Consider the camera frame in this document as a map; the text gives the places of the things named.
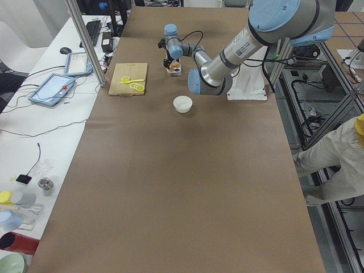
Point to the aluminium frame post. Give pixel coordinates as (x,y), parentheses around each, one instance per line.
(78,21)

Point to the light blue plastic cup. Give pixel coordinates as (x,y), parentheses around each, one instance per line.
(10,220)

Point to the white ceramic bowl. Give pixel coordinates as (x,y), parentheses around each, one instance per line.
(182,104)

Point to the blue teach pendant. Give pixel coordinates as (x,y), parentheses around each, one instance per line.
(77,64)
(54,89)

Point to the black computer mouse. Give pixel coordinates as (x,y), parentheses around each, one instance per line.
(65,50)

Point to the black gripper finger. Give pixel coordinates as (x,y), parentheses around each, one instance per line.
(166,63)

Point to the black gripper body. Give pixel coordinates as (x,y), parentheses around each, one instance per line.
(168,60)

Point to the upper blue teach pendant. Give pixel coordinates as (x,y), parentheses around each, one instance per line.
(77,64)

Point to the red cylinder can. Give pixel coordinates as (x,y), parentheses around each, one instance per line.
(19,243)

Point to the black keyboard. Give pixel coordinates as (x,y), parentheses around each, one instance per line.
(93,28)

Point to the clear plastic egg box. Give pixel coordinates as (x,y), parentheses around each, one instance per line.
(175,73)

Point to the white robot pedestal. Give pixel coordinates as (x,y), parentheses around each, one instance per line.
(248,82)

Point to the black square pad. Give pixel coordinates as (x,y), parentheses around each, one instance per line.
(23,179)

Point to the small steel cup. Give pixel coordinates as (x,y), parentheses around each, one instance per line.
(46,185)

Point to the wooden cutting board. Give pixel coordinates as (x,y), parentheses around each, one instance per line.
(135,71)

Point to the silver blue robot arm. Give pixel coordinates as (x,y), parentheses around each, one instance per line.
(303,22)

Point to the pale green bowl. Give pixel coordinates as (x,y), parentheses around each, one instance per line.
(13,263)

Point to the black power adapter box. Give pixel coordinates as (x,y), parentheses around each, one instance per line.
(107,42)

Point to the yellow toy knife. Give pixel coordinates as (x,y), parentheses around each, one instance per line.
(137,80)

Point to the yellow lemon slice stack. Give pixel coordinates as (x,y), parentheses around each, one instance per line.
(137,87)

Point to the yellow plastic cup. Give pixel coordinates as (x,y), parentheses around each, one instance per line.
(5,197)

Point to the yellow lemon slice pair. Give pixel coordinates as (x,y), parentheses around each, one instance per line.
(125,79)

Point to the grey plastic cup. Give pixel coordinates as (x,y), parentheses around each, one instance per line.
(25,200)

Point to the person in beige clothes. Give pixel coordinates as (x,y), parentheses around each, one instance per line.
(341,147)

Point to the lower blue teach pendant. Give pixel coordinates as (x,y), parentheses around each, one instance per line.
(54,89)

